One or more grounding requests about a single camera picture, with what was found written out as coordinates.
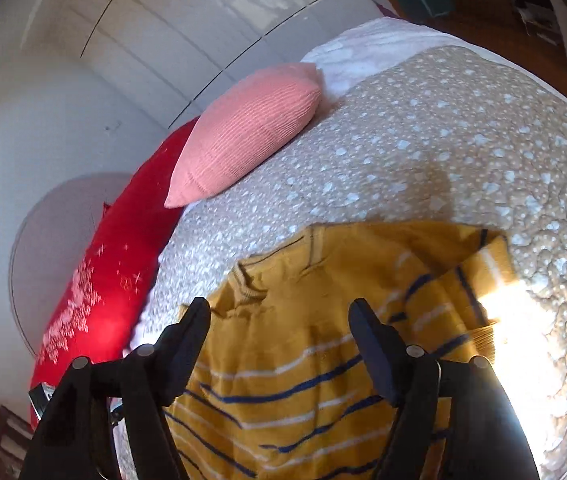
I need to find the yellow striped knit sweater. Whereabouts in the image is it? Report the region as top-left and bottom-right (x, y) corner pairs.
(166, 221), (515, 479)

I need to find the red embroidered pillow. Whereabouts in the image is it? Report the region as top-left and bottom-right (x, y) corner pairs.
(28, 116), (202, 426)

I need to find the grey round headboard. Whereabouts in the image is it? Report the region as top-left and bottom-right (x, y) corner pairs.
(8, 172), (131, 356)

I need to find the beige heart pattern quilt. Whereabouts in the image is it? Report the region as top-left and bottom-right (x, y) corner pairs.
(132, 47), (567, 479)

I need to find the pink ribbed cushion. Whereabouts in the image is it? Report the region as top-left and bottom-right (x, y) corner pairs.
(164, 63), (323, 209)

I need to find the white glossy wardrobe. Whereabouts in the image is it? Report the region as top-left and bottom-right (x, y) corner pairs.
(17, 0), (390, 131)

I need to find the brown wooden door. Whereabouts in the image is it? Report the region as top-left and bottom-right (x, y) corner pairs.
(390, 0), (567, 97)

